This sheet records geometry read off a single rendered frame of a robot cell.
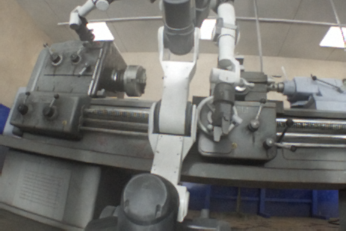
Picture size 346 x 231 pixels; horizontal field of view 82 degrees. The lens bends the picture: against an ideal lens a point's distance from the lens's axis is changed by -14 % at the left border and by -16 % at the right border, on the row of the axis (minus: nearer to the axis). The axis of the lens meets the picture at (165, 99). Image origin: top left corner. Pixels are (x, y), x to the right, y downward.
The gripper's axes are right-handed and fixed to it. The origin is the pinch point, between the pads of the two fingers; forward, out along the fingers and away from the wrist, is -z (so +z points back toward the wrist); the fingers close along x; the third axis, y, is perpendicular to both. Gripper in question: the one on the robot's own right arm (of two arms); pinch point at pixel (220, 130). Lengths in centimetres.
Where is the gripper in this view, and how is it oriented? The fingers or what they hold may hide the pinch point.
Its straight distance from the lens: 89.8
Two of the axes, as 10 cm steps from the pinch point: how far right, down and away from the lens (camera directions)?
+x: -0.8, 3.9, 9.2
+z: 1.7, -9.0, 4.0
